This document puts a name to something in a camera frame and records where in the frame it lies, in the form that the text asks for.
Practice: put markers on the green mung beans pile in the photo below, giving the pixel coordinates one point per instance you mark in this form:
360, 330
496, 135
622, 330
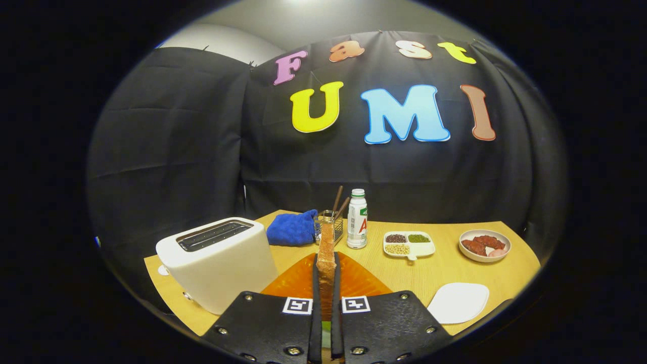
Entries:
419, 238

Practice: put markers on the white round meat plate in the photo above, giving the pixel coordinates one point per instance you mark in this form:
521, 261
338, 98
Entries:
470, 257

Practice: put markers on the black backdrop cloth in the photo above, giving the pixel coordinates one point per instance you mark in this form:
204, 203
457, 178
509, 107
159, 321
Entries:
177, 177

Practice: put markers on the red meat piece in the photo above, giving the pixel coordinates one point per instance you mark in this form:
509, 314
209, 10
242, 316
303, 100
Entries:
474, 247
490, 241

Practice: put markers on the toasted bread slice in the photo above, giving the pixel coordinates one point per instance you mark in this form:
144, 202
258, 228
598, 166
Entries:
326, 263

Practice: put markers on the small white plate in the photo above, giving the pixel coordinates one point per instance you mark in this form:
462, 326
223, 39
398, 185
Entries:
457, 303

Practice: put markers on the white drink bottle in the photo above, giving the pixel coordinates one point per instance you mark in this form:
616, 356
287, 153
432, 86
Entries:
357, 222

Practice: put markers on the small pink ham slice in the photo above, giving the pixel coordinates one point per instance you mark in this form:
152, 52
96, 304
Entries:
498, 253

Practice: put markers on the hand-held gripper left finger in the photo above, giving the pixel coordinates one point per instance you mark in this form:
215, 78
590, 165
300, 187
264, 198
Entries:
317, 328

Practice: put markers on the yellow soybeans pile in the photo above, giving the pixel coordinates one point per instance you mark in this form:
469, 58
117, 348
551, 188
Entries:
397, 249

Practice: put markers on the dark red beans pile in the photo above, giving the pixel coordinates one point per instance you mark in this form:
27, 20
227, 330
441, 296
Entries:
396, 238

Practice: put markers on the white divided dish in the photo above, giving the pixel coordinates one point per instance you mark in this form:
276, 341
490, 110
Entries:
424, 249

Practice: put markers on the blue cloth mitt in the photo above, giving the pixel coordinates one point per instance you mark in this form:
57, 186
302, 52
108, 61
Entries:
290, 230

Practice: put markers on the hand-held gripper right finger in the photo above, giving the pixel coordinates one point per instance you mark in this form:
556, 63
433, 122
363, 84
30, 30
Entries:
336, 328

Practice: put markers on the white toaster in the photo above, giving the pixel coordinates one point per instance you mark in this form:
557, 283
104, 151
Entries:
217, 278

